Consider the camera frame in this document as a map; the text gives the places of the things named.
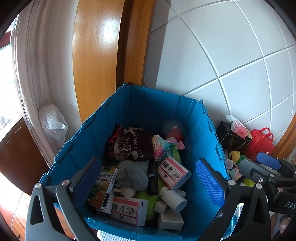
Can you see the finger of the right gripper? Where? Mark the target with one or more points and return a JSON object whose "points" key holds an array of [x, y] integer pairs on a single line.
{"points": [[257, 173], [268, 160]]}

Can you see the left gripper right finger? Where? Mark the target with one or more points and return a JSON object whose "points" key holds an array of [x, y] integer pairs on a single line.
{"points": [[253, 222]]}

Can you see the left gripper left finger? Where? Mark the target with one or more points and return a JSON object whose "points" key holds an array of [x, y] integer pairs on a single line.
{"points": [[42, 220]]}

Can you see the green medicine box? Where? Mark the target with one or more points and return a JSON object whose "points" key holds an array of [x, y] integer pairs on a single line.
{"points": [[101, 196]]}

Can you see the white medicine bottle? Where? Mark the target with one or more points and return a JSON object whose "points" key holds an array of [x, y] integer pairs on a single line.
{"points": [[176, 202]]}

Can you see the black umbrella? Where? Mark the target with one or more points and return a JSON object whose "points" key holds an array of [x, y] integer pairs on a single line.
{"points": [[153, 177]]}

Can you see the person's hand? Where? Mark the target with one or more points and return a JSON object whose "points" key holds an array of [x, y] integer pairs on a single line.
{"points": [[279, 223]]}

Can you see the green yellow plush toy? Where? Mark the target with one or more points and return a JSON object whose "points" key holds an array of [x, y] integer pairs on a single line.
{"points": [[236, 157]]}

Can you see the white rabbit plush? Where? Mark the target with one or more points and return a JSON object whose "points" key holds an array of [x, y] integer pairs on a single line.
{"points": [[229, 164]]}

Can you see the red bear suitcase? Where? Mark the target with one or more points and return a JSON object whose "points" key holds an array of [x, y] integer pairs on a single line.
{"points": [[262, 141]]}

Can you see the black gift bag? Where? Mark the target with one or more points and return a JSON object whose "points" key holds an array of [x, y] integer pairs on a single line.
{"points": [[229, 140]]}

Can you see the pink tissue pack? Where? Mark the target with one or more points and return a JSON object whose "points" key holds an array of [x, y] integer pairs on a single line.
{"points": [[236, 126]]}

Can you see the green wipes pack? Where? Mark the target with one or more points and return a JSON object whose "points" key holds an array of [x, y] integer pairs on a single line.
{"points": [[174, 153]]}

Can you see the pink white medicine box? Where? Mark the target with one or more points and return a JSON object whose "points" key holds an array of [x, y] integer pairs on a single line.
{"points": [[173, 174]]}

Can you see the red pink plush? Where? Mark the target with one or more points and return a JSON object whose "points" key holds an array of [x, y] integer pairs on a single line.
{"points": [[175, 136]]}

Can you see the white small box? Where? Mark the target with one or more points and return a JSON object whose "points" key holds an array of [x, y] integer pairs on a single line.
{"points": [[170, 220]]}

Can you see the pink white box front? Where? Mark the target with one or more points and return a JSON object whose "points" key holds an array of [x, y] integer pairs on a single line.
{"points": [[132, 211]]}

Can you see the clear plastic bag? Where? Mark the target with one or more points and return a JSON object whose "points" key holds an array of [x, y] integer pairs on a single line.
{"points": [[53, 125]]}

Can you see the grey fluffy plush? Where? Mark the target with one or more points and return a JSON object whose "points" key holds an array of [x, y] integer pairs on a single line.
{"points": [[133, 174]]}

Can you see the black printed cushion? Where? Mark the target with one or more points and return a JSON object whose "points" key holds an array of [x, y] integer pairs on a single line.
{"points": [[132, 144]]}

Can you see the blue plastic storage crate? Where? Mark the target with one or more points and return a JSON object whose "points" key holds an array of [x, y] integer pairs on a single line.
{"points": [[156, 111]]}

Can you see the white curtain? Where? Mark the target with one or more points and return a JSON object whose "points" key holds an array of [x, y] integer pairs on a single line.
{"points": [[42, 57]]}

